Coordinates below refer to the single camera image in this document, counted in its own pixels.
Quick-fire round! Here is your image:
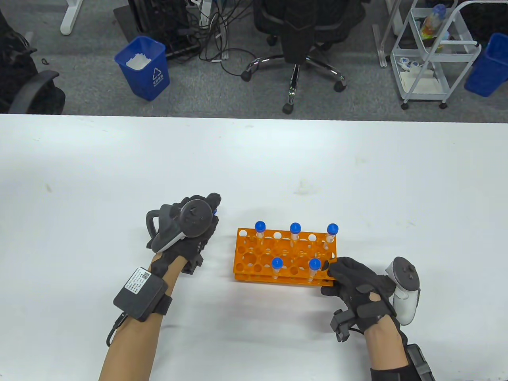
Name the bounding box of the white rolling cart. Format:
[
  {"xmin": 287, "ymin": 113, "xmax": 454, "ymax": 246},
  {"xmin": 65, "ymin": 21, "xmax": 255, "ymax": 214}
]
[{"xmin": 390, "ymin": 0, "xmax": 483, "ymax": 110}]

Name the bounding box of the person's left forearm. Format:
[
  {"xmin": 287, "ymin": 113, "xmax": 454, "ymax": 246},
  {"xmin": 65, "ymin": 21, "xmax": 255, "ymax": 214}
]
[{"xmin": 98, "ymin": 254, "xmax": 187, "ymax": 381}]

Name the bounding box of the black box with white label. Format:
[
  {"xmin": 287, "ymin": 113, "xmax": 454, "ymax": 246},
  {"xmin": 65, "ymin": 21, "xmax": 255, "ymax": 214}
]
[{"xmin": 114, "ymin": 267, "xmax": 173, "ymax": 322}]

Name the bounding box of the white folded sheet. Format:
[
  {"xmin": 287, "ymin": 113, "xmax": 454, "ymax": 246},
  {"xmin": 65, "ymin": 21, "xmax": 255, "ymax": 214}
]
[{"xmin": 399, "ymin": 67, "xmax": 445, "ymax": 95}]

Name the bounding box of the white power strip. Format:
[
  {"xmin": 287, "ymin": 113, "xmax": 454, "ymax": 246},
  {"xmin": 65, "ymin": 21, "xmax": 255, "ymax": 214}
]
[{"xmin": 198, "ymin": 0, "xmax": 215, "ymax": 28}]

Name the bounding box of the tangle of black cables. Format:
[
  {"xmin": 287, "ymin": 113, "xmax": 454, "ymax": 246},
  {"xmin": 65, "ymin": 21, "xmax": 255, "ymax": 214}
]
[{"xmin": 187, "ymin": 0, "xmax": 256, "ymax": 78}]

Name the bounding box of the blue bin with white symbol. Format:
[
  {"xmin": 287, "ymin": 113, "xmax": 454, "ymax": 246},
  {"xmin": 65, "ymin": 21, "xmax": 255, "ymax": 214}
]
[{"xmin": 114, "ymin": 36, "xmax": 171, "ymax": 102}]

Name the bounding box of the plain blue bin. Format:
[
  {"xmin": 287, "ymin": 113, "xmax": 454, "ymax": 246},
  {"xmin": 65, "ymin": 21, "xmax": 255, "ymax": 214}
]
[{"xmin": 464, "ymin": 33, "xmax": 508, "ymax": 98}]

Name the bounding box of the person's right hand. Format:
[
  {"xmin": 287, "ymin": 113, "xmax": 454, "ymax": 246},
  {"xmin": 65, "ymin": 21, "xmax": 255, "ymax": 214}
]
[{"xmin": 321, "ymin": 257, "xmax": 397, "ymax": 332}]

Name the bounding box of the white desk leg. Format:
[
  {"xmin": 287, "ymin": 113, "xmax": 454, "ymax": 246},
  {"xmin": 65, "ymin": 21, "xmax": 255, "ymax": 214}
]
[
  {"xmin": 372, "ymin": 0, "xmax": 413, "ymax": 68},
  {"xmin": 60, "ymin": 0, "xmax": 84, "ymax": 35}
]

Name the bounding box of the grey tracking controller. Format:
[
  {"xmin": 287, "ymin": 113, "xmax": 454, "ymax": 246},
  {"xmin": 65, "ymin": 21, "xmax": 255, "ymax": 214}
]
[
  {"xmin": 146, "ymin": 200, "xmax": 214, "ymax": 253},
  {"xmin": 384, "ymin": 257, "xmax": 420, "ymax": 326}
]

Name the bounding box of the colourful plastic bottle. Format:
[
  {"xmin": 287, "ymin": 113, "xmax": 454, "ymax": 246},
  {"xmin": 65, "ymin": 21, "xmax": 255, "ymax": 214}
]
[{"xmin": 420, "ymin": 4, "xmax": 447, "ymax": 40}]

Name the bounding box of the black office chair chrome base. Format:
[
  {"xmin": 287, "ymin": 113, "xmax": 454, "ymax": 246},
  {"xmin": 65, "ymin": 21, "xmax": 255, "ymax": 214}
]
[{"xmin": 241, "ymin": 0, "xmax": 371, "ymax": 115}]

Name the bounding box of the black computer tower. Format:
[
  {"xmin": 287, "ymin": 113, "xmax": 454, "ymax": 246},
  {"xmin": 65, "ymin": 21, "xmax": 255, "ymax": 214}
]
[{"xmin": 127, "ymin": 0, "xmax": 201, "ymax": 60}]

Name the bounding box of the orange test tube rack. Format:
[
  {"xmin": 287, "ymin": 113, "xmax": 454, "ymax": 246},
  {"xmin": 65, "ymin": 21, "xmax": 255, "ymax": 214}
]
[{"xmin": 233, "ymin": 227, "xmax": 339, "ymax": 287}]

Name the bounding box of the person's left hand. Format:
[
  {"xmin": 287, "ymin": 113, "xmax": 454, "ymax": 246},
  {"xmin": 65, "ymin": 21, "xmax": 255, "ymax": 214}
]
[{"xmin": 147, "ymin": 193, "xmax": 222, "ymax": 278}]

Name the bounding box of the black chair with grey armrest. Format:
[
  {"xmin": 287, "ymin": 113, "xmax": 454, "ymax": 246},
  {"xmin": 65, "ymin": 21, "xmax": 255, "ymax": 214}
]
[{"xmin": 0, "ymin": 8, "xmax": 66, "ymax": 115}]

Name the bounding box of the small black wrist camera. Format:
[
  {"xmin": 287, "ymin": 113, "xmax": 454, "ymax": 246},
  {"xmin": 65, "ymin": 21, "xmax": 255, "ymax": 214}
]
[
  {"xmin": 182, "ymin": 254, "xmax": 204, "ymax": 275},
  {"xmin": 330, "ymin": 310, "xmax": 364, "ymax": 343}
]

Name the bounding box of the black lattice frame module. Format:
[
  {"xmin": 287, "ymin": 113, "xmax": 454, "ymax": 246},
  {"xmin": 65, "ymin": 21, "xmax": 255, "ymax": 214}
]
[{"xmin": 405, "ymin": 343, "xmax": 437, "ymax": 381}]

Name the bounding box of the white crumpled paper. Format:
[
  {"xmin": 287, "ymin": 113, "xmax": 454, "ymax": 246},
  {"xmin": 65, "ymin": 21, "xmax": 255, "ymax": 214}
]
[{"xmin": 125, "ymin": 52, "xmax": 152, "ymax": 71}]

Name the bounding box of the black cable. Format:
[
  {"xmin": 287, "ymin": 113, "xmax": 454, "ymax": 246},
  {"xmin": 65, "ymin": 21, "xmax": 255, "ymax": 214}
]
[{"xmin": 106, "ymin": 313, "xmax": 128, "ymax": 347}]

